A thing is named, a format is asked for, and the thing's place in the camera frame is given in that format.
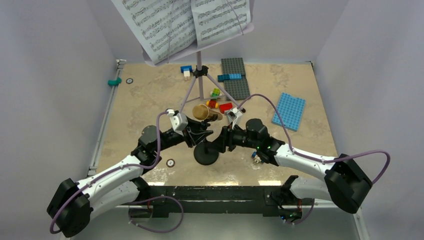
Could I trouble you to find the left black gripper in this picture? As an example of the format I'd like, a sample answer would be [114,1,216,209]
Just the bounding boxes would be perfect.
[153,115,213,153]

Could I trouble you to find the teal clamp on rail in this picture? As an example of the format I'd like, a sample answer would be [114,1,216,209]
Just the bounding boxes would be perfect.
[107,77,122,87]

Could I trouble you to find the light blue lego baseplate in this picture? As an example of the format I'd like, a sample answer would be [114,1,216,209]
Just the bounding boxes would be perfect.
[271,92,306,132]

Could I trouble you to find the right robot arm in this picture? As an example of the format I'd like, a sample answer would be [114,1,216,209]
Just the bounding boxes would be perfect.
[208,118,373,214]

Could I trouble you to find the aluminium frame rail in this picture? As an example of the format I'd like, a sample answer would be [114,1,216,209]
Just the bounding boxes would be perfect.
[86,80,120,177]

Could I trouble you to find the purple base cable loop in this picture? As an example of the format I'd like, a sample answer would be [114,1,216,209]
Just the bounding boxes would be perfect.
[128,195,185,233]

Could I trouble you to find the red yellow lego piece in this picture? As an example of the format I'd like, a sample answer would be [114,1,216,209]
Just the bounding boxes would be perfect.
[206,99,220,109]

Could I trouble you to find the sheet music page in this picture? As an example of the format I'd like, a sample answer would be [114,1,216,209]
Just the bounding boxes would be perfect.
[112,0,197,64]
[190,0,252,48]

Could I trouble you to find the black microphone stand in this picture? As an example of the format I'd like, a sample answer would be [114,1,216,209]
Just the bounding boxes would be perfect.
[193,139,219,166]

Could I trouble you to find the red and grey lego hammer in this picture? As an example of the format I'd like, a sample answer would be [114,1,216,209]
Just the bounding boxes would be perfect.
[218,102,233,114]

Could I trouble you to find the blue lego bricks on baseplate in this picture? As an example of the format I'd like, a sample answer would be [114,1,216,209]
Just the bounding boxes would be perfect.
[217,73,242,83]

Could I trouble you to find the white blue lego car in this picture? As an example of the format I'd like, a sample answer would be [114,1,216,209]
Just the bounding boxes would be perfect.
[251,151,263,164]

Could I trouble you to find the gold microphone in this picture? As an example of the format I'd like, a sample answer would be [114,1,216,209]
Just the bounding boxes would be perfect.
[192,104,223,121]

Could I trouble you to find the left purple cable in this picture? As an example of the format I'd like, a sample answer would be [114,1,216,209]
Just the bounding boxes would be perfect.
[49,108,176,234]

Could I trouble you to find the blue and white lego brick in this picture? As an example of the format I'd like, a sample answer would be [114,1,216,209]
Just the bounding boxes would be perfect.
[180,65,193,79]

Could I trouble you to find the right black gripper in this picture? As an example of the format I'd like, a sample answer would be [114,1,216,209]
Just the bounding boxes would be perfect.
[207,122,259,153]

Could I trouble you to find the right sheet music page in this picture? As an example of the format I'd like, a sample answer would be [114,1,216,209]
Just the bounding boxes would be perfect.
[190,0,252,48]

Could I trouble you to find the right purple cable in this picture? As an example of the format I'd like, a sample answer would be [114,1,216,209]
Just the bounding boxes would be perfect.
[237,94,391,185]

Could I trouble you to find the dark grey lego baseplate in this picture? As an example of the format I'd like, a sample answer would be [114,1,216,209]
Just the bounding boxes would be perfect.
[221,57,251,100]

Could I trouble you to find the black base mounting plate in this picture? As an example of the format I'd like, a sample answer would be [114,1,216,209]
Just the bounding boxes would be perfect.
[129,185,313,218]

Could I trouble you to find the left sheet music page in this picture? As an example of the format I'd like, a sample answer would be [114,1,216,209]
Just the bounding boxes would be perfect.
[112,0,197,64]

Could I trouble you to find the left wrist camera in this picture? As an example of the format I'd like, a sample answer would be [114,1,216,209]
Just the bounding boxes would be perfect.
[166,108,188,136]

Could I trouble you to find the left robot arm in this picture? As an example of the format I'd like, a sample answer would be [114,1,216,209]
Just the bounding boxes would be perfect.
[46,116,212,238]

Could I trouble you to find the green yellow lego brick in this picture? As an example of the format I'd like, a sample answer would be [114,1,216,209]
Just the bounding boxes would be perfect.
[210,88,222,99]

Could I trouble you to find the lavender tripod music stand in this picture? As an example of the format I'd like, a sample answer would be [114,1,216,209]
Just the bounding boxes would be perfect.
[140,0,255,115]

